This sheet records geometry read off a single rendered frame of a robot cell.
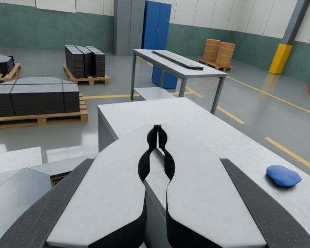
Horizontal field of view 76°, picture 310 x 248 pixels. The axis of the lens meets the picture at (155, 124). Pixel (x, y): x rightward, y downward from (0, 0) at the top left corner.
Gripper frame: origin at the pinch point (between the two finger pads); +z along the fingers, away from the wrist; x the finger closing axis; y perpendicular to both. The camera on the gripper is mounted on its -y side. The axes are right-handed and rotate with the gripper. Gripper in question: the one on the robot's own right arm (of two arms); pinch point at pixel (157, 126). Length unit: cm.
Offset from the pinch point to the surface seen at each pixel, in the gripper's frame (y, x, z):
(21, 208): 53, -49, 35
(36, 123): 121, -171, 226
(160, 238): 54, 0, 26
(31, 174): 52, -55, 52
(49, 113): 110, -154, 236
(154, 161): 41, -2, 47
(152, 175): 41, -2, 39
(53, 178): 55, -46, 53
